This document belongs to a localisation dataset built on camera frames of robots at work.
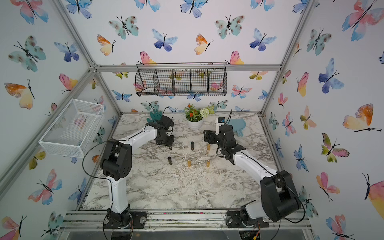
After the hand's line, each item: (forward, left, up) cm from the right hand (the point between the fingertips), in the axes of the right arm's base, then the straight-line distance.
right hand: (210, 130), depth 85 cm
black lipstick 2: (-13, +23, -16) cm, 31 cm away
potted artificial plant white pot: (+14, +10, -13) cm, 21 cm away
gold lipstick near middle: (-13, +12, -15) cm, 24 cm away
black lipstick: (-1, +11, -14) cm, 18 cm away
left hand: (0, +24, -14) cm, 28 cm away
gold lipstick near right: (-13, +1, -16) cm, 20 cm away
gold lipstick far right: (-1, 0, -17) cm, 17 cm away
